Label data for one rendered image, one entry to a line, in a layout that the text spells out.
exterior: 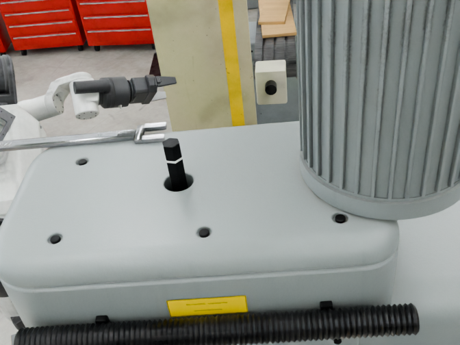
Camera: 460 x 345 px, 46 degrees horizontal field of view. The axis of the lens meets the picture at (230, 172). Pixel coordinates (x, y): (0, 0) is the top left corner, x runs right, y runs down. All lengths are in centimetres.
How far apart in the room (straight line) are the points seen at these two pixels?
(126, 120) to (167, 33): 213
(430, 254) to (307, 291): 21
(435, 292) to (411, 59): 33
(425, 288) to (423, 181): 19
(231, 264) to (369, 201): 16
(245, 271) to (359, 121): 20
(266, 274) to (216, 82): 201
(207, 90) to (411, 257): 194
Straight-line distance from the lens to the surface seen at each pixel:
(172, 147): 64
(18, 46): 605
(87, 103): 156
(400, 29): 49
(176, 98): 262
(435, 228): 80
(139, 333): 64
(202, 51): 249
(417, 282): 73
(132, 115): 458
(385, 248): 60
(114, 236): 63
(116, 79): 160
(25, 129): 131
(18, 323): 144
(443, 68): 52
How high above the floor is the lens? 231
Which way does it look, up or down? 38 degrees down
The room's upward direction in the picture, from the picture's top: 7 degrees counter-clockwise
